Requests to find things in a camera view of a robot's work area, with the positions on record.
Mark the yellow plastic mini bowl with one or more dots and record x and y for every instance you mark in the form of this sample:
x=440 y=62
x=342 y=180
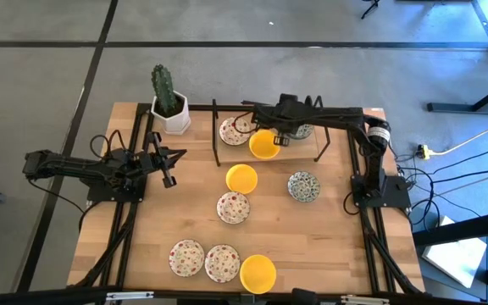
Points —
x=241 y=179
x=263 y=146
x=257 y=274

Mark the green cactus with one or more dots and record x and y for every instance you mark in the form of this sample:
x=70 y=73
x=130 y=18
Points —
x=163 y=87

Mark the black stand leg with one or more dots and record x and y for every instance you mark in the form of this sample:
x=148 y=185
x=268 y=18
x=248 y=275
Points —
x=371 y=6

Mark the blue floral bowl teal outside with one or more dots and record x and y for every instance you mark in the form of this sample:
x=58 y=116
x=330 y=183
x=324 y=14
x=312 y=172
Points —
x=304 y=132
x=303 y=186

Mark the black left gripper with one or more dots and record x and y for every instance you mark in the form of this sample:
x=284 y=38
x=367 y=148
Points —
x=153 y=159

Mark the yellow power strip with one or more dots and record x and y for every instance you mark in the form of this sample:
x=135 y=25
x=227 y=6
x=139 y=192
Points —
x=425 y=151

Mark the white hexagonal plant pot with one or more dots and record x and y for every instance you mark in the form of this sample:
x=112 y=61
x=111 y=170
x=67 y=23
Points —
x=178 y=123

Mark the red floral bowl green outside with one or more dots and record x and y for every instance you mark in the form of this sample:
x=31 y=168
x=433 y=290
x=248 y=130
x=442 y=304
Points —
x=222 y=263
x=186 y=258
x=229 y=133
x=233 y=207

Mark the white flat box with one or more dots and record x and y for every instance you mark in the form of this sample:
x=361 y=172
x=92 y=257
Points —
x=456 y=258

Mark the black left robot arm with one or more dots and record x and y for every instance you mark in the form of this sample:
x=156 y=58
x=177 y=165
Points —
x=79 y=163

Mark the black desk leg frame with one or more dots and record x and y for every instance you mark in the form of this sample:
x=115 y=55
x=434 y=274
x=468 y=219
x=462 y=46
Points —
x=468 y=108

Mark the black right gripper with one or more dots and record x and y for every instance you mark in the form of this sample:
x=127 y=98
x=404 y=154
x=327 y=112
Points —
x=288 y=116

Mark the black aluminium table frame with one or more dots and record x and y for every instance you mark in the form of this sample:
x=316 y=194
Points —
x=201 y=107

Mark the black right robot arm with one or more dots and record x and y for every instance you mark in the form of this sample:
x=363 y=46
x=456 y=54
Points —
x=337 y=116

